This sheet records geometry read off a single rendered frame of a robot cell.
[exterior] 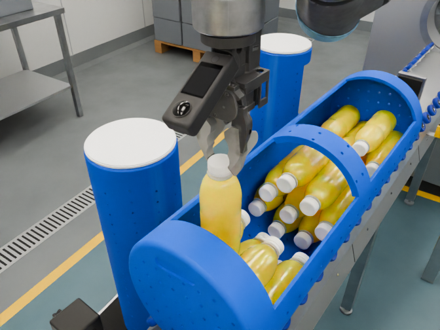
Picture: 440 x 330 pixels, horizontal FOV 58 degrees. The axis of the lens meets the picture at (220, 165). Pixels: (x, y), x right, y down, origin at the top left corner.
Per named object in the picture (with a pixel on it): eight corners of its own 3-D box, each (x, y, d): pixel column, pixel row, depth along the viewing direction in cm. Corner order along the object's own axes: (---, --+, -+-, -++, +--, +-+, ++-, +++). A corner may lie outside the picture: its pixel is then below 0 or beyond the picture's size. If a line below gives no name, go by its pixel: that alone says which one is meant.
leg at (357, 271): (353, 308, 192) (385, 212, 156) (349, 317, 189) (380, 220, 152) (342, 302, 195) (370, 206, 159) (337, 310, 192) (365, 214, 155)
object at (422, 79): (415, 113, 158) (427, 76, 149) (412, 117, 155) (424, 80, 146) (389, 106, 163) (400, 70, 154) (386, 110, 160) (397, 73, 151)
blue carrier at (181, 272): (416, 164, 123) (429, 74, 108) (260, 408, 66) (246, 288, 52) (329, 145, 139) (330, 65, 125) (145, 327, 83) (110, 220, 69)
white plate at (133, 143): (187, 122, 130) (187, 126, 131) (109, 113, 136) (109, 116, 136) (157, 172, 109) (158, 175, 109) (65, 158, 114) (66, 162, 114)
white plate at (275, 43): (275, 55, 179) (275, 58, 179) (323, 45, 190) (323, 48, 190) (243, 38, 198) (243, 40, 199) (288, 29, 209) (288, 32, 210)
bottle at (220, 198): (217, 272, 68) (215, 188, 57) (194, 247, 73) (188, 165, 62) (248, 252, 72) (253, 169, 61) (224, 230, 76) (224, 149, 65)
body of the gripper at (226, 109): (269, 107, 59) (274, 25, 52) (235, 132, 54) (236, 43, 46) (227, 93, 63) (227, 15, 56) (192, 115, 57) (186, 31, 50)
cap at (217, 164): (217, 179, 59) (217, 169, 58) (202, 167, 62) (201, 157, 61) (238, 169, 61) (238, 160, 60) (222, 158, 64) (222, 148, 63)
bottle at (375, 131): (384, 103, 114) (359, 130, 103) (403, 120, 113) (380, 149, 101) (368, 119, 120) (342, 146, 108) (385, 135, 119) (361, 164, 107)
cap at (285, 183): (281, 171, 87) (276, 175, 86) (296, 179, 85) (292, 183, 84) (278, 185, 89) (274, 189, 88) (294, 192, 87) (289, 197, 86)
